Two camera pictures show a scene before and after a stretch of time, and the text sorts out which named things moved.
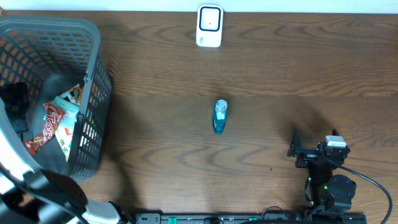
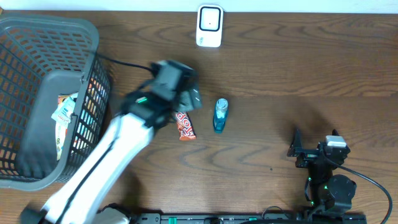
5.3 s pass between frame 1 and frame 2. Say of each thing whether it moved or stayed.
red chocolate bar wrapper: moved
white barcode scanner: stayed
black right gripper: stayed
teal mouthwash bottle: stayed
